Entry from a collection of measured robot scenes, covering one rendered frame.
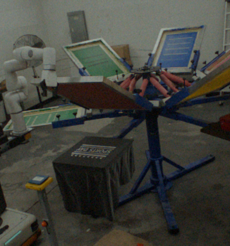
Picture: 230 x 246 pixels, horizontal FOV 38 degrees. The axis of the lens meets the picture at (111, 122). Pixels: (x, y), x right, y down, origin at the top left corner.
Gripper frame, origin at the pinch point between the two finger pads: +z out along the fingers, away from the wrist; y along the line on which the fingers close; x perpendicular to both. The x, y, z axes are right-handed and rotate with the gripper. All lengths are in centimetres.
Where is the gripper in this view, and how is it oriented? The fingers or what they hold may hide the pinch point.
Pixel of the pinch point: (49, 95)
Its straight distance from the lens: 212.1
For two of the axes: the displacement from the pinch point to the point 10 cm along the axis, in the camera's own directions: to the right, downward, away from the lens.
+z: 0.0, 10.0, 0.8
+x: 8.7, 0.3, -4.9
